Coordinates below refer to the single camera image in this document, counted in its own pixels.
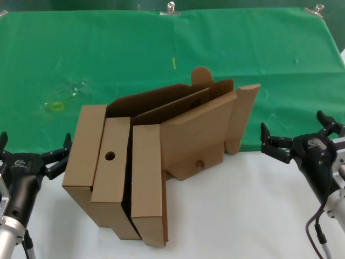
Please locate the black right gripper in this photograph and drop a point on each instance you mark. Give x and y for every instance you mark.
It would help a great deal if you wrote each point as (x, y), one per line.
(315, 159)

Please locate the thin yellow stick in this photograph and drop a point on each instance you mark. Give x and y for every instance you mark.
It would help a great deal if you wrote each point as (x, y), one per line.
(174, 62)

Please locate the cardboard box with round hole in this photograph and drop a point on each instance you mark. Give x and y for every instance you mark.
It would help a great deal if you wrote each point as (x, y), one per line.
(113, 172)

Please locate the green table cloth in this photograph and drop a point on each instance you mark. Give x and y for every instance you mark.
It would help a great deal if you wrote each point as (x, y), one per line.
(134, 48)

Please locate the clear plastic film scrap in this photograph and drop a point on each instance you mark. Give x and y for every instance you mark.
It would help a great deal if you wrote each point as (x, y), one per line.
(76, 90)

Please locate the yellow rubber band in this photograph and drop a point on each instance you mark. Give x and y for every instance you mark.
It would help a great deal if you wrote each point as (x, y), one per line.
(52, 106)

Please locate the large outer cardboard box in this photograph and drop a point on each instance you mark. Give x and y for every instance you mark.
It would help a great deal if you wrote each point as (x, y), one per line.
(86, 145)

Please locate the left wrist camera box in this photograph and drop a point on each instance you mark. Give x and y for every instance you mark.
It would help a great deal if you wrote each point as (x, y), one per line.
(3, 199)

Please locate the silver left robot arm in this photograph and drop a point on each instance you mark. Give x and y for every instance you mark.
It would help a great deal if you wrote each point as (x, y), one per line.
(9, 234)

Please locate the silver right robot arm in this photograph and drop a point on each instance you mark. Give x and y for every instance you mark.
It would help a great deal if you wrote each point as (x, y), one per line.
(337, 206)

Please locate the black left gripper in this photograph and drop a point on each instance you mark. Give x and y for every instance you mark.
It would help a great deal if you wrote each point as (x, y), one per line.
(24, 175)

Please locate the small cardboard box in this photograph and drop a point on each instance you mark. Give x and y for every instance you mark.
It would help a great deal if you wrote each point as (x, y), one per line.
(199, 135)

